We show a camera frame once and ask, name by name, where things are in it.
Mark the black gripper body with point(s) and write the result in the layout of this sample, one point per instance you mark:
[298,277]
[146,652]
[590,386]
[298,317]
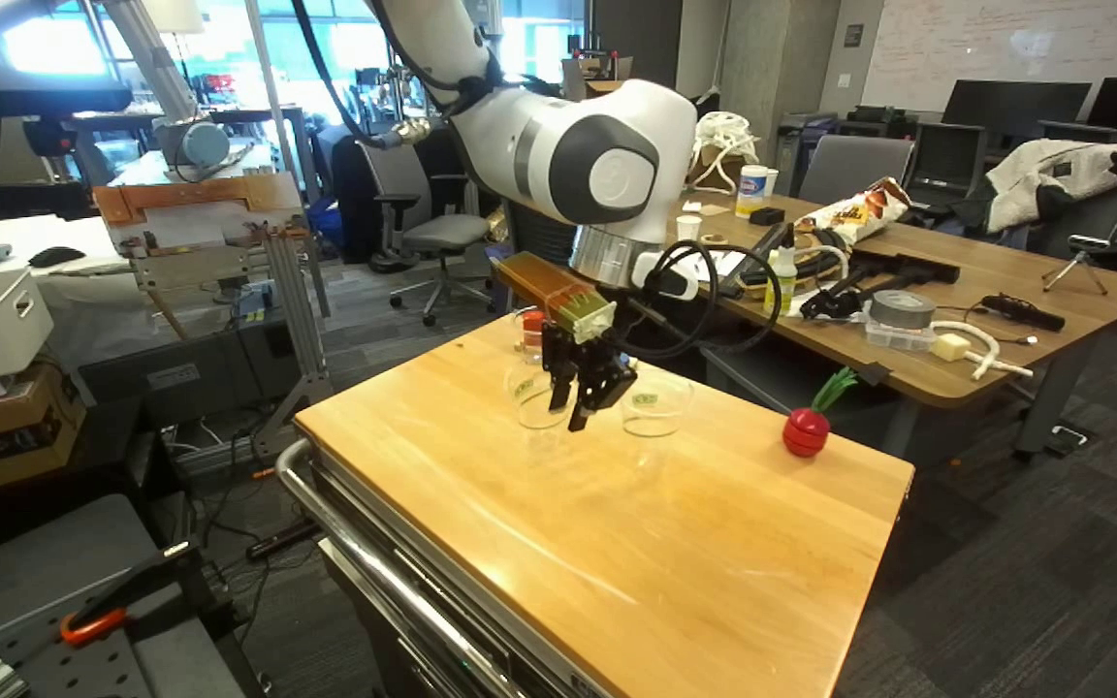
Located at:
[583,352]

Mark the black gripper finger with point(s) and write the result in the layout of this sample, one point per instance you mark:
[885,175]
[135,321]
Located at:
[598,391]
[558,381]

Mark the clear plastic cup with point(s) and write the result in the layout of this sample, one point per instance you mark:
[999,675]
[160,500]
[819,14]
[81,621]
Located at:
[654,421]
[526,408]

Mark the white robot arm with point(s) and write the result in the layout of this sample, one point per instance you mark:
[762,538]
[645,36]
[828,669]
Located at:
[521,139]

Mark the red toy cylinder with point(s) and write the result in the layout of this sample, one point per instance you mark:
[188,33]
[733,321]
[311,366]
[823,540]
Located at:
[534,323]

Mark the wood top steel cart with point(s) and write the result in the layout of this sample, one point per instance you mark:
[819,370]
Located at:
[609,555]

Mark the gray swivel office chair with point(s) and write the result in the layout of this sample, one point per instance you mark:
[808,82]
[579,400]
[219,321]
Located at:
[442,236]

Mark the small yellow liquid bottle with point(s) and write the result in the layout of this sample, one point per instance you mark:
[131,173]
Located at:
[779,289]

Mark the red toy cherry green stem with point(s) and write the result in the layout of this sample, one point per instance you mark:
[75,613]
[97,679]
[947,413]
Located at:
[808,438]

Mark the white paper cup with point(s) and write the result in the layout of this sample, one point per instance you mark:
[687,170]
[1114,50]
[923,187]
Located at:
[759,196]

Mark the small black tool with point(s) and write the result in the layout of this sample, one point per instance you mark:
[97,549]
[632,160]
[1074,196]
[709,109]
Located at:
[830,303]

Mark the printed chip bag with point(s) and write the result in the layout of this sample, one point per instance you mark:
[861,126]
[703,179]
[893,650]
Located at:
[850,215]

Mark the gray tape roll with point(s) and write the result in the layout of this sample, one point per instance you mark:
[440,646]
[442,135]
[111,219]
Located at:
[901,313]

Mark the black hand tool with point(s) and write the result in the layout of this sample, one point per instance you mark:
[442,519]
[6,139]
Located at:
[901,270]

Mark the gray office chair back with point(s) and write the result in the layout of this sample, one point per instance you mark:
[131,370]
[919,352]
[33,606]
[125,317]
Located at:
[854,170]

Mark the white floor power strip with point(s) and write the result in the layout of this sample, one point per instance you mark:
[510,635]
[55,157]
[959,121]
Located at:
[210,454]

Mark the wooden top metal stand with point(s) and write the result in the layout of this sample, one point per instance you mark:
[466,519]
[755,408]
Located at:
[196,196]

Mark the flat black tool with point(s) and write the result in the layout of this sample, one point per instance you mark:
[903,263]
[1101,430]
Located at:
[1022,313]

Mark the large wooden desk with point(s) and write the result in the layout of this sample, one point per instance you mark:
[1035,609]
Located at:
[1035,277]

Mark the white cloth jacket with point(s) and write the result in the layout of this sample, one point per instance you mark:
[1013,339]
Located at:
[1062,175]

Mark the black computer mouse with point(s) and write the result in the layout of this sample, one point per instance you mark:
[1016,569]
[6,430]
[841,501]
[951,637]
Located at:
[55,258]

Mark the brown cardboard box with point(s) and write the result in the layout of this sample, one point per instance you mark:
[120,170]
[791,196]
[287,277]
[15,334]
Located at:
[0,431]

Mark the gray perforated metal table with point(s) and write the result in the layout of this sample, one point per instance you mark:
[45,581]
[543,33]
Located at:
[15,569]

